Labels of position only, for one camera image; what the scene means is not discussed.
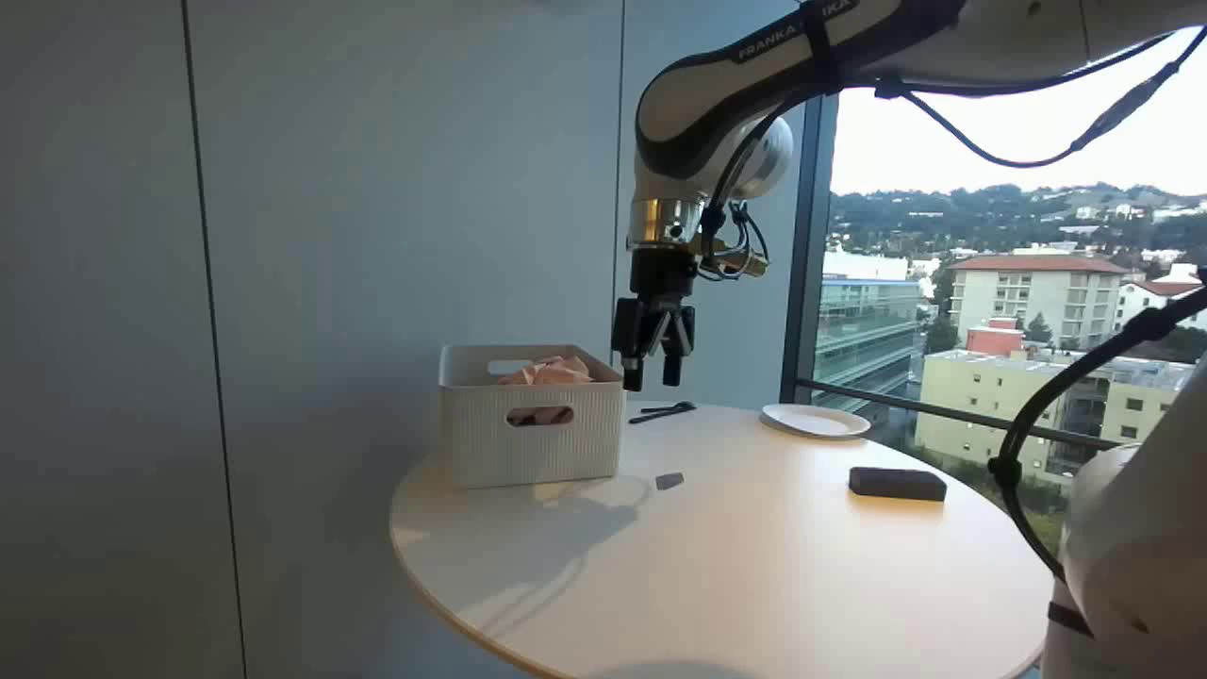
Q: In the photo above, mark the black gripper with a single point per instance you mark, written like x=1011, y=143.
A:
x=654, y=306

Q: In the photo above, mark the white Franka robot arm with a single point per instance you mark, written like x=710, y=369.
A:
x=703, y=100

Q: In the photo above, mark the white plastic basket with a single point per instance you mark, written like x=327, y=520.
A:
x=529, y=447

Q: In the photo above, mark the black pen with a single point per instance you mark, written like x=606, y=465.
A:
x=663, y=412

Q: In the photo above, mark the small grey tape patch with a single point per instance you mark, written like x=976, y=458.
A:
x=670, y=481

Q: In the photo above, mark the white paper plate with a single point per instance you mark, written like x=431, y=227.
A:
x=817, y=421

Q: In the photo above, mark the glass office building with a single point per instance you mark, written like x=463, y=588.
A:
x=869, y=331

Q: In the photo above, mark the dark balcony railing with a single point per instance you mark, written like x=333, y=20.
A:
x=905, y=409

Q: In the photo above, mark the black rectangular block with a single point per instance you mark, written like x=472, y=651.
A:
x=895, y=482

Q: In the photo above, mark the yellow green building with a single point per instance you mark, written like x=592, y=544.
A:
x=992, y=389

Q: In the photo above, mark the beige building with red roof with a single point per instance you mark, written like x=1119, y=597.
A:
x=1032, y=303

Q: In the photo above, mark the yellow wrist camera mount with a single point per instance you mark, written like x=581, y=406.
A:
x=741, y=261

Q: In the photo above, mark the dark window frame post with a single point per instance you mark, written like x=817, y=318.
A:
x=810, y=251

